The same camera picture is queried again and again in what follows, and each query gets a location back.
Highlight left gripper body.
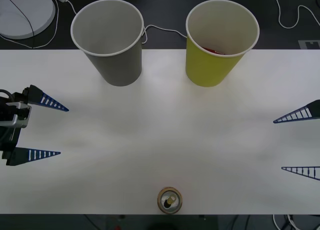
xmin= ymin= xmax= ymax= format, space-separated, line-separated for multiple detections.
xmin=0 ymin=89 xmax=29 ymax=152

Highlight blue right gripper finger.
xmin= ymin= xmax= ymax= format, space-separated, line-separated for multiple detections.
xmin=272 ymin=99 xmax=320 ymax=124
xmin=281 ymin=166 xmax=320 ymax=181

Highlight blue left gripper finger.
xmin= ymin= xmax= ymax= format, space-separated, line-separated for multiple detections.
xmin=2 ymin=147 xmax=62 ymax=167
xmin=22 ymin=84 xmax=70 ymax=113

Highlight orange drink can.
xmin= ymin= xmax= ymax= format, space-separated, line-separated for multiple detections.
xmin=157 ymin=186 xmax=184 ymax=214

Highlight grey flat plate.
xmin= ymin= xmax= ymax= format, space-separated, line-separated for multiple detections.
xmin=298 ymin=39 xmax=320 ymax=50

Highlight white round disc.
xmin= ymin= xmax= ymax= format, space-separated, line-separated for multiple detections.
xmin=0 ymin=0 xmax=57 ymax=40

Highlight grey plastic bin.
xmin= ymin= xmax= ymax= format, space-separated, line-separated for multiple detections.
xmin=70 ymin=0 xmax=145 ymax=87

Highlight yellow-green plastic bin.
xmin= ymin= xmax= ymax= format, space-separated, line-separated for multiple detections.
xmin=185 ymin=0 xmax=260 ymax=88

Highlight red can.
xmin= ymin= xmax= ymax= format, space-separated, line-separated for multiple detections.
xmin=201 ymin=46 xmax=226 ymax=56

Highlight white cable under table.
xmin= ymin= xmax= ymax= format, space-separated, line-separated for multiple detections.
xmin=272 ymin=214 xmax=283 ymax=230

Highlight thin black cable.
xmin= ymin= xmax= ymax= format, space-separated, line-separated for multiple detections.
xmin=5 ymin=0 xmax=36 ymax=50

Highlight thin white cable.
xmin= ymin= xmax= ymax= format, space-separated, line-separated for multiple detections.
xmin=0 ymin=0 xmax=60 ymax=50

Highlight looped white cable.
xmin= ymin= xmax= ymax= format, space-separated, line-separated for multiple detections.
xmin=272 ymin=0 xmax=320 ymax=30

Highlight white power strip cable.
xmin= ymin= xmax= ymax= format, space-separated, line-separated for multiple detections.
xmin=65 ymin=0 xmax=189 ymax=45

